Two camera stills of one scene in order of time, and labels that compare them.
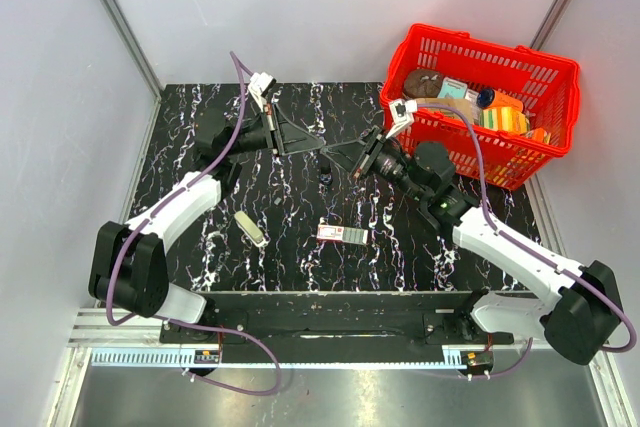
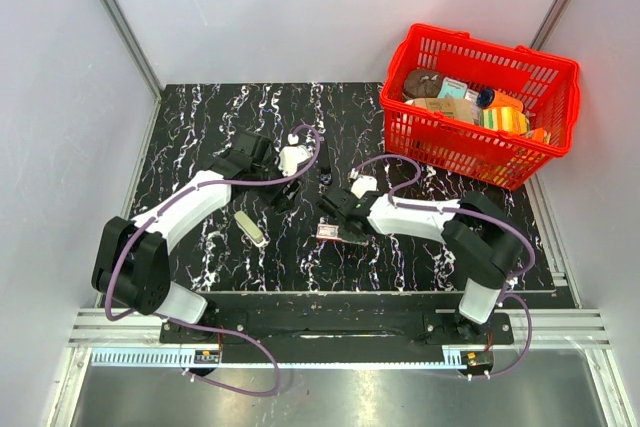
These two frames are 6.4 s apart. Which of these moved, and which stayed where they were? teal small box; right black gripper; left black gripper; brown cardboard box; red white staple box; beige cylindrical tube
Moved: left black gripper; right black gripper
Stayed: beige cylindrical tube; teal small box; red white staple box; brown cardboard box
